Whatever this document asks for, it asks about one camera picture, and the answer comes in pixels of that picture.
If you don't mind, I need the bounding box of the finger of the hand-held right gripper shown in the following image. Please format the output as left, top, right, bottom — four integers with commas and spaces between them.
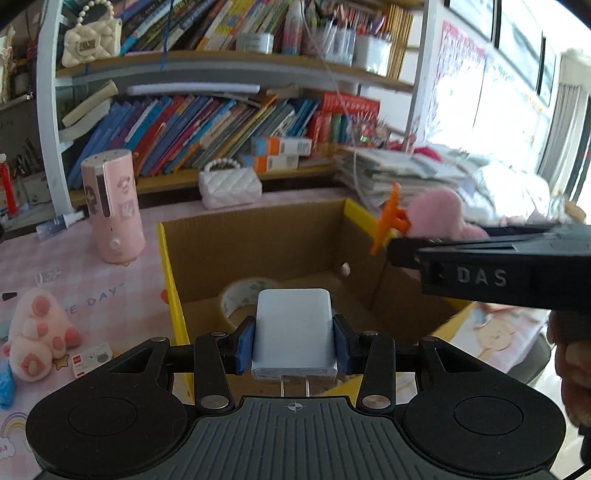
480, 223, 559, 237
387, 231, 546, 268

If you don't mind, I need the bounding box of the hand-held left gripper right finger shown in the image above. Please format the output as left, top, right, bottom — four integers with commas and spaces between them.
333, 315, 483, 411

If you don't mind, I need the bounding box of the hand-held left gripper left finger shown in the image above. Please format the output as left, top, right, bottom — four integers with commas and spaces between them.
108, 316, 256, 411

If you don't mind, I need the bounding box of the yellow tape roll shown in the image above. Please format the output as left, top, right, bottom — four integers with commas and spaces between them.
221, 277, 278, 334

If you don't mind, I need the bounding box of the white charger plug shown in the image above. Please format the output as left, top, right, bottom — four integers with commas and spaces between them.
250, 288, 340, 398

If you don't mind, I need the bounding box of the pink plush with orange feet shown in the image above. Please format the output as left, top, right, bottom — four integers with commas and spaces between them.
369, 182, 490, 259

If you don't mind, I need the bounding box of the yellow cardboard box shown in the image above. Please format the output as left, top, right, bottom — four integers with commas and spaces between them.
157, 198, 476, 402

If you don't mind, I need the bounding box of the light pink plush with paws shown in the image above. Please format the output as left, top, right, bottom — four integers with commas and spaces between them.
2, 290, 85, 381

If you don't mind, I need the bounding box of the blue crinkled packet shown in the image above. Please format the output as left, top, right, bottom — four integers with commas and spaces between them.
0, 359, 20, 411

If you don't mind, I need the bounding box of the person's right hand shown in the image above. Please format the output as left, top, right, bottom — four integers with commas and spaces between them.
547, 308, 591, 428

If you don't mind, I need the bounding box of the white cartoon desk mat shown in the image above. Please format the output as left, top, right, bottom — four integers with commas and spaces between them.
397, 300, 550, 384

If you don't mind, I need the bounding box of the stack of papers and magazines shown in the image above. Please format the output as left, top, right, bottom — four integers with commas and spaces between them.
335, 145, 490, 217

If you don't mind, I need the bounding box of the small white box red label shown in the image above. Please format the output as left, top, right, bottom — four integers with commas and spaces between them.
69, 344, 114, 378

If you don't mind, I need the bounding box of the red boxed book set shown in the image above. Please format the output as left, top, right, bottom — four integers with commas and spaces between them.
318, 91, 382, 144

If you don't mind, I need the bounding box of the white quilted pearl handbag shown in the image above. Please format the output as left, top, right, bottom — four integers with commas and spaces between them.
198, 158, 263, 209

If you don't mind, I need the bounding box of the orange and white carton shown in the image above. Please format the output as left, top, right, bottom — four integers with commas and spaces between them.
252, 136, 312, 158
240, 154, 301, 174

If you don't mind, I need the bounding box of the pink cylindrical humidifier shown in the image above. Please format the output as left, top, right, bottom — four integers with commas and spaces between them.
81, 148, 146, 267

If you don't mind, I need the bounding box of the white square pen holder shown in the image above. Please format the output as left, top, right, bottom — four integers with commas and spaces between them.
355, 34, 393, 77

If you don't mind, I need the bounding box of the stack of yellow notebooks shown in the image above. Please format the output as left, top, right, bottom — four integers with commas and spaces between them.
388, 4, 414, 79

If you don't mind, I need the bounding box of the clear pen holder with pens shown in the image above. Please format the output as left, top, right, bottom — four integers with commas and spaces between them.
318, 25, 356, 65

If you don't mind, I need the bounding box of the pink checkered tablecloth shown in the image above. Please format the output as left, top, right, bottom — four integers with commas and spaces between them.
0, 203, 195, 462

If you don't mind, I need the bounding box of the row of leaning colourful books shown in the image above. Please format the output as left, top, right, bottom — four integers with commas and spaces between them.
65, 92, 324, 190

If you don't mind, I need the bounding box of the small spray bottle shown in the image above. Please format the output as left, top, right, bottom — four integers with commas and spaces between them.
36, 213, 88, 241

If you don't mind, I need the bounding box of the pastel striped bottle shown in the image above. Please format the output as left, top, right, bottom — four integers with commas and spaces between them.
285, 0, 304, 55

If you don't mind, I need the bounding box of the round white tin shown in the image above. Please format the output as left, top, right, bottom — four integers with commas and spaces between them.
237, 33, 274, 54

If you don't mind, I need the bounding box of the flat white book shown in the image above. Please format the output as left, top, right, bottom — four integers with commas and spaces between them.
127, 83, 262, 97

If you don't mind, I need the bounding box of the patterned pen holder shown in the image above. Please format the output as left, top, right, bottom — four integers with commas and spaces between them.
18, 175, 47, 204

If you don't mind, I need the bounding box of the thick beige book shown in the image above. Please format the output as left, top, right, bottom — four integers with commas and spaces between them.
59, 79, 120, 144

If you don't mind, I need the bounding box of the red hanging ornament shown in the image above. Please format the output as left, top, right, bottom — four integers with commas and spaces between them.
0, 154, 11, 217

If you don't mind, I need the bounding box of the row of books beside handbag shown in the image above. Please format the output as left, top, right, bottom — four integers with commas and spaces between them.
117, 0, 296, 51

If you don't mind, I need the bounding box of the white and wood bookshelf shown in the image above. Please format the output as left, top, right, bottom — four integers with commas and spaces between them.
37, 0, 439, 213

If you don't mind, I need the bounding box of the cream quilted pearl handbag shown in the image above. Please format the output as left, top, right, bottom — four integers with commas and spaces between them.
61, 0, 123, 70

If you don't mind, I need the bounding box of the pink wall chart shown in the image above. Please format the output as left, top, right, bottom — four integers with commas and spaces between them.
434, 18, 546, 153

